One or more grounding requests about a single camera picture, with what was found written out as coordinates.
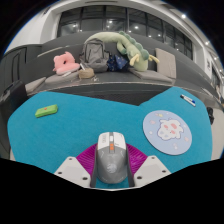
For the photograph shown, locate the dark blue patterned bag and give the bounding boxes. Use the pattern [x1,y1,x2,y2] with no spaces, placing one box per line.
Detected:
[106,53,130,73]

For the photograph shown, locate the pink plush cushion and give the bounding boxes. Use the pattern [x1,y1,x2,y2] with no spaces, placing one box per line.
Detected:
[52,51,81,76]

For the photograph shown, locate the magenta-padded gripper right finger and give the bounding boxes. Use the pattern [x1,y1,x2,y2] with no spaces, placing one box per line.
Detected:
[125,143,173,188]

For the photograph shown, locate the round light blue mouse pad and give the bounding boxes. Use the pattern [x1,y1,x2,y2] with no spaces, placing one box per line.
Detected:
[142,109,193,156]

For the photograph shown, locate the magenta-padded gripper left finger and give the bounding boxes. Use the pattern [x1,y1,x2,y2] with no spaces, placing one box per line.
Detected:
[54,143,99,189]

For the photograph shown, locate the grey computer mouse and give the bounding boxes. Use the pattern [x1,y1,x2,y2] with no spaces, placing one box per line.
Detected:
[95,131,129,185]

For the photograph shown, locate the green dragon plush toy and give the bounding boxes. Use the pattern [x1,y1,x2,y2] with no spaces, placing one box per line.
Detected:
[84,30,161,72]

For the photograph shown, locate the small green case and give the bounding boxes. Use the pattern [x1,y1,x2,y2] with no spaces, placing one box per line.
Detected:
[34,104,59,119]

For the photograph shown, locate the dark glass window wall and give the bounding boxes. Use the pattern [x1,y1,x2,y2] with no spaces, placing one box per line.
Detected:
[56,4,194,61]

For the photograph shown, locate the flat grey seat cushion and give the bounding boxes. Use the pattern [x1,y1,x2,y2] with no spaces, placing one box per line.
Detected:
[129,68,174,84]
[44,70,81,84]
[24,76,47,94]

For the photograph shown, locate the ceiling lights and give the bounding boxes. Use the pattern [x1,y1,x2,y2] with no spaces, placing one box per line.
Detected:
[179,13,211,46]

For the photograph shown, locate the grey backpack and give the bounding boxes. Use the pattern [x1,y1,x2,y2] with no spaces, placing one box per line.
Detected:
[78,37,110,74]

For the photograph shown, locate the white marker with blue cap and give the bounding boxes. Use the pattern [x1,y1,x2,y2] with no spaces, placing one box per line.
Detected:
[180,94,197,108]

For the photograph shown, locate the small tan woven basket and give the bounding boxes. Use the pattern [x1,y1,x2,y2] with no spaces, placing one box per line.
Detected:
[78,68,96,80]

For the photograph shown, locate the upright grey cushion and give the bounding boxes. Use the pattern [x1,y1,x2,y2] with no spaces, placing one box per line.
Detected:
[154,47,177,80]

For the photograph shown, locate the black bag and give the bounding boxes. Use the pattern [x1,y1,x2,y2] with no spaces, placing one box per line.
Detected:
[206,106,215,125]

